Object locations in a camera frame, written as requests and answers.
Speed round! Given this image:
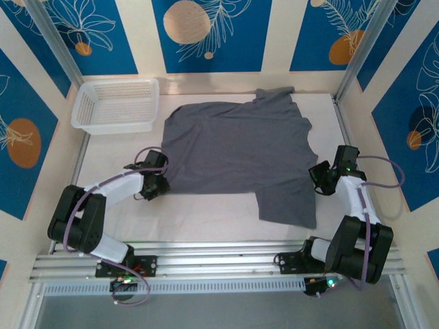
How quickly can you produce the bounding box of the aluminium corner post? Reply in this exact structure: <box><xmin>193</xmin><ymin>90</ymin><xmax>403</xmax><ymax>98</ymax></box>
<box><xmin>25</xmin><ymin>0</ymin><xmax>85</xmax><ymax>89</ymax></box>
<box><xmin>334</xmin><ymin>0</ymin><xmax>395</xmax><ymax>101</ymax></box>

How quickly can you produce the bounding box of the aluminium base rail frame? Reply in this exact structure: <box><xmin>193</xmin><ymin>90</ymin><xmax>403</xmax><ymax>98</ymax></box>
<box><xmin>29</xmin><ymin>239</ymin><xmax>409</xmax><ymax>285</ymax></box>

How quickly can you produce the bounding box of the white plastic mesh basket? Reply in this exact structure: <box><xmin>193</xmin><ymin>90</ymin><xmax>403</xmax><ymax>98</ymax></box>
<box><xmin>71</xmin><ymin>77</ymin><xmax>161</xmax><ymax>136</ymax></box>

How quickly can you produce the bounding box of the grey t-shirt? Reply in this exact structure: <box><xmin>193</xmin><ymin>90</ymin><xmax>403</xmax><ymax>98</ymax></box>
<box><xmin>160</xmin><ymin>86</ymin><xmax>319</xmax><ymax>230</ymax></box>

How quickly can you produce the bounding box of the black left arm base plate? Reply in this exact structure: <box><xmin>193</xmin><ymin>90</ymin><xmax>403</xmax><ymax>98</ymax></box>
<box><xmin>95</xmin><ymin>255</ymin><xmax>158</xmax><ymax>278</ymax></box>

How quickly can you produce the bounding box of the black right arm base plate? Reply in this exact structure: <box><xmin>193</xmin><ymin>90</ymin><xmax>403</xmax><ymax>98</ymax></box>
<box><xmin>276</xmin><ymin>252</ymin><xmax>330</xmax><ymax>275</ymax></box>

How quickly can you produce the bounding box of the aluminium lower frame rail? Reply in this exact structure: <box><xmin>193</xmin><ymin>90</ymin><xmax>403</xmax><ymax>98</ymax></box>
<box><xmin>389</xmin><ymin>273</ymin><xmax>421</xmax><ymax>329</ymax></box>
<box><xmin>19</xmin><ymin>284</ymin><xmax>47</xmax><ymax>329</ymax></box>

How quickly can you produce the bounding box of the grey slotted cable duct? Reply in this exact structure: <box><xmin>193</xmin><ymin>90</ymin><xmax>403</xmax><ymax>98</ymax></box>
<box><xmin>43</xmin><ymin>276</ymin><xmax>306</xmax><ymax>297</ymax></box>

